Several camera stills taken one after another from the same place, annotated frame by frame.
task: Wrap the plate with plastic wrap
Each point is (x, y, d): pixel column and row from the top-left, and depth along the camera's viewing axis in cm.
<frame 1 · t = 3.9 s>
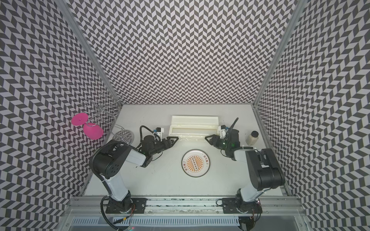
left hand: (176, 140, 91), fingers open
right hand: (207, 141, 91), fingers open
white plate orange sunburst: (195, 162, 90), on the table
pink plastic wine glass: (91, 130, 78), point 23 cm above the table
glass spice jar black lid: (255, 134, 91), point 10 cm above the table
clear plastic wrap sheet: (191, 139, 93), point 6 cm above the table

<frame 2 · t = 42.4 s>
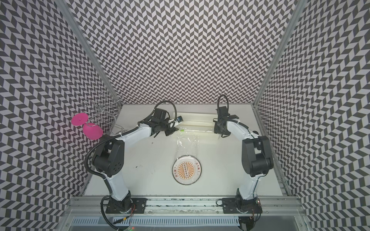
left hand: (175, 126, 94), fingers open
right hand: (220, 132, 94), fingers open
white plate orange sunburst: (187, 170, 86), on the table
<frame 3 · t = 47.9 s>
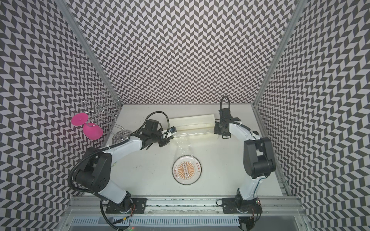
left hand: (169, 136, 91), fingers closed
right hand: (219, 133, 94), fingers open
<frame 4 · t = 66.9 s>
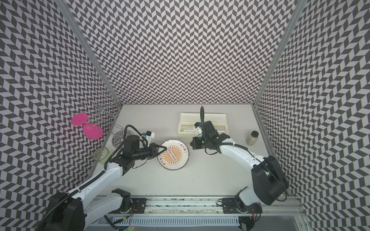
left hand: (165, 150, 79), fingers closed
right hand: (191, 146, 83), fingers closed
white plate orange sunburst: (176, 157, 80), point 12 cm above the table
